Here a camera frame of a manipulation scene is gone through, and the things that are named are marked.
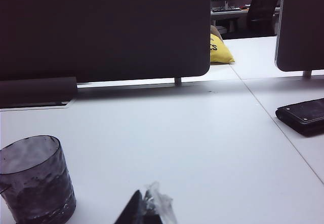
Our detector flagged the grey cable tray cover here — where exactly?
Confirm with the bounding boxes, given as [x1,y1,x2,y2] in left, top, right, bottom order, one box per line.
[0,76,78,108]

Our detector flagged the black phone device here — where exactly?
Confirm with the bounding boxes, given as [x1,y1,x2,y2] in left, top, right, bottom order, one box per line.
[275,97,324,137]

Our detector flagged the black office chair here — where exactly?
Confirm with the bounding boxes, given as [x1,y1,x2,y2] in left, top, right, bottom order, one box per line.
[246,0,282,33]

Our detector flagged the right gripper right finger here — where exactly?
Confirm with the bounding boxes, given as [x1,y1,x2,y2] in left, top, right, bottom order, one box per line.
[142,181,178,224]

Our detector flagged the brown cushion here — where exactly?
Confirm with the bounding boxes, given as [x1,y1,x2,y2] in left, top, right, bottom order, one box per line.
[211,25,224,40]

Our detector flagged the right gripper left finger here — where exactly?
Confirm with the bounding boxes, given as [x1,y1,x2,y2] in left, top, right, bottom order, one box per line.
[113,190,144,224]

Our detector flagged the dark textured glass mug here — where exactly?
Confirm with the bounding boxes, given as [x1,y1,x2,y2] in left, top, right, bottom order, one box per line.
[0,135,77,224]

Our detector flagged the white keyboard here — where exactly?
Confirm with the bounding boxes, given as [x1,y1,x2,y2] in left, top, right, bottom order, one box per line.
[211,8,243,13]

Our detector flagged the dark grey desk divider panel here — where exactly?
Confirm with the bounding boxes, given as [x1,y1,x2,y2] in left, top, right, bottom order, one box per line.
[0,0,212,86]
[274,0,324,79]

